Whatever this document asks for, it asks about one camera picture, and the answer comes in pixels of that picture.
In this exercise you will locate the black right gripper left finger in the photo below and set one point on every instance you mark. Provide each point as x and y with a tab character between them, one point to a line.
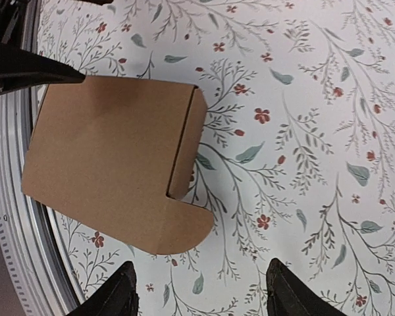
116	297

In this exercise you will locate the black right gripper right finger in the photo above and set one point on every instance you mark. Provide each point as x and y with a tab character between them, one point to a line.
287	295

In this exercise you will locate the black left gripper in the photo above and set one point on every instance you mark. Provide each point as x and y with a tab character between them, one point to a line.
20	69

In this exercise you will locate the brown cardboard box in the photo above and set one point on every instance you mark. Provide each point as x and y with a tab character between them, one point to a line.
116	154

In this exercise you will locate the floral patterned table mat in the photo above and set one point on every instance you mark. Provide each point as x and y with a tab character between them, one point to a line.
297	157

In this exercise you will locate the aluminium front rail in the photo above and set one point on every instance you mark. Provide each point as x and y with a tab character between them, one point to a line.
31	244

